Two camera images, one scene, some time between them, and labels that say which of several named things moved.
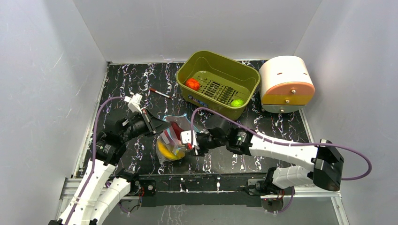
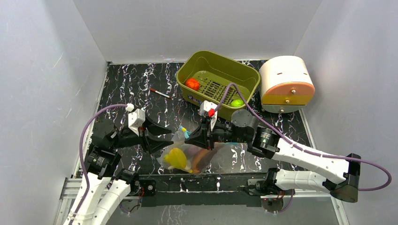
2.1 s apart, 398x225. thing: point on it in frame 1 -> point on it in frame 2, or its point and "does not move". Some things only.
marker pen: (163, 94) does not move
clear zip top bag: (169, 147) -> (193, 157)
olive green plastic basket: (221, 81) does not move
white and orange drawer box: (286, 84) does not move
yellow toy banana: (179, 154) -> (180, 165)
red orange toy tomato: (193, 83) does not move
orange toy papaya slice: (176, 138) -> (201, 159)
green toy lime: (237, 102) does not move
